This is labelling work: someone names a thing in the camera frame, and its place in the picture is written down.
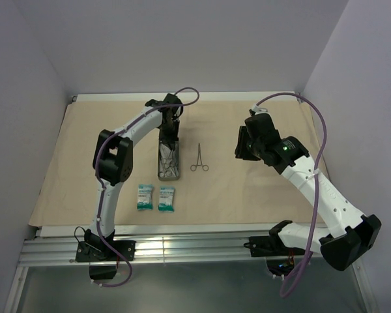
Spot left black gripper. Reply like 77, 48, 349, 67
159, 119, 180, 151

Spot metal instrument tray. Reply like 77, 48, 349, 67
156, 139, 182, 182

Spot steel hemostat forceps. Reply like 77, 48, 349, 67
190, 143, 209, 171

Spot beige cloth wrap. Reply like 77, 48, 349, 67
29, 101, 312, 227

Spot teal sterile packet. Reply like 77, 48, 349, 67
158, 186, 175, 213
137, 184, 154, 211

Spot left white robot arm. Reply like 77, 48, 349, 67
84, 93, 184, 260

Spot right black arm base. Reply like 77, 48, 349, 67
243, 235, 305, 258

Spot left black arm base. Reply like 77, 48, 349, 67
75, 240, 136, 280

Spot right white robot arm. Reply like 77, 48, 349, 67
235, 112, 381, 271

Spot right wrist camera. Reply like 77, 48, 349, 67
249, 104, 268, 116

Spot aluminium mounting rail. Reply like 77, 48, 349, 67
17, 231, 267, 267

